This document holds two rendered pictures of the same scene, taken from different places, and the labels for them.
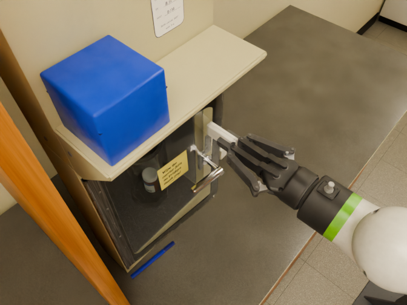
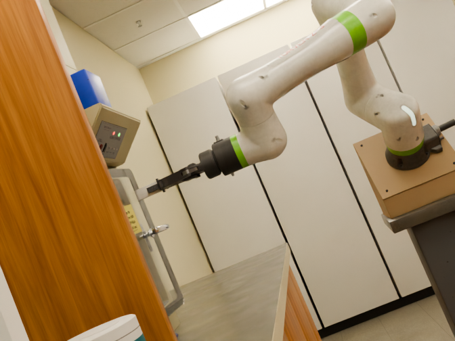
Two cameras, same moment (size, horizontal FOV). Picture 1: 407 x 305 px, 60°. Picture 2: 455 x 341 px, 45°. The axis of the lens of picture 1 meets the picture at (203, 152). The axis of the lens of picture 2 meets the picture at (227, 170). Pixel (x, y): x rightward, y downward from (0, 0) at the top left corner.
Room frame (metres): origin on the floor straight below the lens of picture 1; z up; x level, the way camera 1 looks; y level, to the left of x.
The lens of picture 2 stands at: (-0.89, 0.66, 1.17)
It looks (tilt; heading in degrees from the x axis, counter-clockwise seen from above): 4 degrees up; 324
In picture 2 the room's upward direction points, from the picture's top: 23 degrees counter-clockwise
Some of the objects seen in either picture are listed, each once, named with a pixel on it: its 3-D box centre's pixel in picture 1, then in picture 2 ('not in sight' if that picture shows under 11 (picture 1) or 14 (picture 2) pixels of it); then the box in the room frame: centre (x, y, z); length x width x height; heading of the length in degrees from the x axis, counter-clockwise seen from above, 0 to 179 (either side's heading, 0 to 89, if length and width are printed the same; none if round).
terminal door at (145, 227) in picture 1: (169, 187); (136, 242); (0.41, 0.07, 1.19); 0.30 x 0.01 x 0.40; 133
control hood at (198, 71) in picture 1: (172, 110); (109, 138); (0.38, 0.05, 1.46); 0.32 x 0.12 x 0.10; 138
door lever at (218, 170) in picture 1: (203, 175); (155, 231); (0.43, 0.00, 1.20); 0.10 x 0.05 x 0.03; 133
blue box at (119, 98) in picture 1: (110, 99); (80, 98); (0.31, 0.11, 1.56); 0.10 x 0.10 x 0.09; 48
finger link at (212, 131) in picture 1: (220, 137); (147, 191); (0.45, -0.03, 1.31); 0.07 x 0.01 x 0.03; 48
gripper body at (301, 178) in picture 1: (287, 180); (201, 168); (0.35, -0.15, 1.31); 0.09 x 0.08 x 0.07; 48
